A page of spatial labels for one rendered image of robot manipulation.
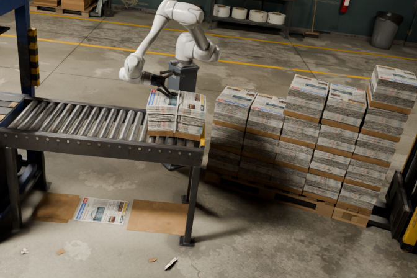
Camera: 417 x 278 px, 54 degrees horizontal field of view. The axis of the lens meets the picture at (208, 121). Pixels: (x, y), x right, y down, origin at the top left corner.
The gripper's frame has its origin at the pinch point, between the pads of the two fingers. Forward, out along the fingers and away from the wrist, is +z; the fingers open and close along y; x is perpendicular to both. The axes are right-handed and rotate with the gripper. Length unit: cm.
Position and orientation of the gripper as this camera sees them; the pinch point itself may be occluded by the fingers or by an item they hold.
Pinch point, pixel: (181, 85)
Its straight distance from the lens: 275.6
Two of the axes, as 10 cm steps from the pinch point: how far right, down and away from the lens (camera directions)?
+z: 9.8, 1.9, 1.1
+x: 0.1, 4.6, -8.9
